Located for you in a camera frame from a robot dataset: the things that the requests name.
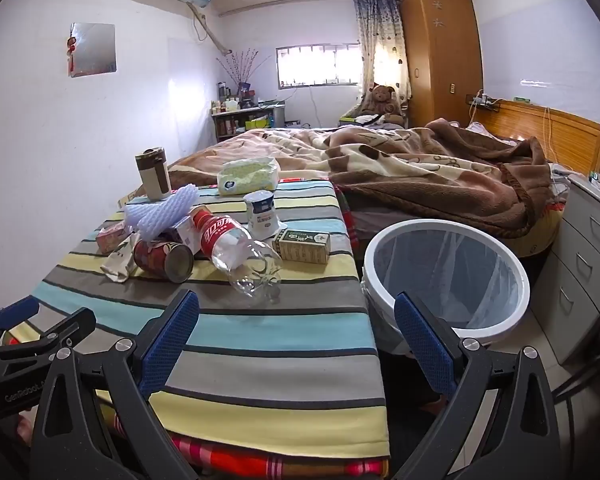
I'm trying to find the wooden bed headboard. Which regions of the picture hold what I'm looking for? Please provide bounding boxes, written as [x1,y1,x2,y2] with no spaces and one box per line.
[472,99,600,176]

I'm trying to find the green and cream box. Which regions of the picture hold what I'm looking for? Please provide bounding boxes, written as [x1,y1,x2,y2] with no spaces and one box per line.
[272,228,332,265]

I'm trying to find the striped tablecloth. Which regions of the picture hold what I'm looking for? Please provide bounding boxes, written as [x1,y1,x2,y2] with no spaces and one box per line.
[10,180,391,461]

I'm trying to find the paper cup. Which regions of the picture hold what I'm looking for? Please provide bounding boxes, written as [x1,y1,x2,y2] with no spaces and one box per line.
[101,232,141,283]

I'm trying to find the dried branches in vase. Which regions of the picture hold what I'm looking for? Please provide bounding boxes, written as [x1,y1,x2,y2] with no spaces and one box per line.
[217,49,271,96]

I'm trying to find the red plaid cloth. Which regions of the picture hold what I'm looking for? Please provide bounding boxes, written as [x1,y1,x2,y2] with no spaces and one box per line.
[105,182,391,478]

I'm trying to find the brown and beige thermos cup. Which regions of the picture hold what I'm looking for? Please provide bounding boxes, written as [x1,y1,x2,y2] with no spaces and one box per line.
[134,147,172,201]

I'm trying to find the black shelf with power strip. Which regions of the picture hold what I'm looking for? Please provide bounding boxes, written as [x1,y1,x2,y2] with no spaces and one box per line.
[465,91,501,112]

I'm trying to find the patterned curtain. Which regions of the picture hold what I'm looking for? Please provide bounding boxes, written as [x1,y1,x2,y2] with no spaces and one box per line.
[355,0,411,106]

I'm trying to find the green tissue pack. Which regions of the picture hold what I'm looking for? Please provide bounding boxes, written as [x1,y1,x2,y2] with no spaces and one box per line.
[216,156,281,197]

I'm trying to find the pink strawberry carton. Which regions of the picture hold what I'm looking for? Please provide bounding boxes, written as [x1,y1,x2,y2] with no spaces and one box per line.
[96,224,133,255]

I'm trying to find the clear bottle with red label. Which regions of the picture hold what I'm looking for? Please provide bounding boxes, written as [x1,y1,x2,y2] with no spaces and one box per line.
[190,208,284,307]

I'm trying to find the white yogurt cup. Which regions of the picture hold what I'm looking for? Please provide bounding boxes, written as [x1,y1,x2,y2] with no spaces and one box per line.
[243,191,287,240]

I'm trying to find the grey drawer cabinet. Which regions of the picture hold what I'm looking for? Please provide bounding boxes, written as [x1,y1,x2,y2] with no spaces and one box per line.
[542,172,600,366]

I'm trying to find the brown patterned blanket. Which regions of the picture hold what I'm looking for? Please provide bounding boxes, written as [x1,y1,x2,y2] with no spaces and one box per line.
[167,120,563,238]

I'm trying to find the brown teddy bear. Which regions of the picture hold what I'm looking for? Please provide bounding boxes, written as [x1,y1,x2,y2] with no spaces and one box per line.
[361,84,406,123]

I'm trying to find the white cable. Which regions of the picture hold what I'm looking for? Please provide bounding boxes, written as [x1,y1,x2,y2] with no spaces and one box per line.
[542,105,556,161]

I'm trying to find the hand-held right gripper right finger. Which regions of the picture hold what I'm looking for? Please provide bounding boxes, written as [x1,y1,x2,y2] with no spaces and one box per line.
[393,291,563,480]

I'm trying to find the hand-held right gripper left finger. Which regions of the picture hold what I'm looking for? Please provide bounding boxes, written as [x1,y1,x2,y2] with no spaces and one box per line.
[30,288,201,480]

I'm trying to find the white round trash bin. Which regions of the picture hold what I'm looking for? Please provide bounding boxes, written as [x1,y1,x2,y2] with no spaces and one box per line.
[361,219,531,356]

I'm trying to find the wooden wardrobe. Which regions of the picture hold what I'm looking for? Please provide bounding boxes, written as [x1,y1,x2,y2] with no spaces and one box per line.
[400,0,483,128]

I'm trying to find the cluttered wooden shelf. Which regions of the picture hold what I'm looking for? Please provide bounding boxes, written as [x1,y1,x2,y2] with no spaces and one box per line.
[211,102,301,143]

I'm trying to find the silver wall panel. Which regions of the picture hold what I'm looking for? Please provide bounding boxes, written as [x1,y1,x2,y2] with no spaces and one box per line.
[70,22,117,77]

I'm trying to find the red tin can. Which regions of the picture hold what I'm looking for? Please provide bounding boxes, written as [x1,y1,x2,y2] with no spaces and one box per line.
[133,237,195,283]

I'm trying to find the barred window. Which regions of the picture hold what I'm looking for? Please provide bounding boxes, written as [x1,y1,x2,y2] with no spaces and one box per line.
[276,42,363,88]

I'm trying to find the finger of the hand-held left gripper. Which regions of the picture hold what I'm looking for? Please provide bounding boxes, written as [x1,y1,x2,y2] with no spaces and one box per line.
[0,308,97,362]
[0,297,40,346]

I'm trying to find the air conditioner pipe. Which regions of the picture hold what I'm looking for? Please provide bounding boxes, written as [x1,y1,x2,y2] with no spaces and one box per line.
[187,2,233,56]

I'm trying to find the white foam fruit net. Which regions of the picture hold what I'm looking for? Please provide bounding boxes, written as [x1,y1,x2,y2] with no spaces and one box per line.
[124,183,200,242]

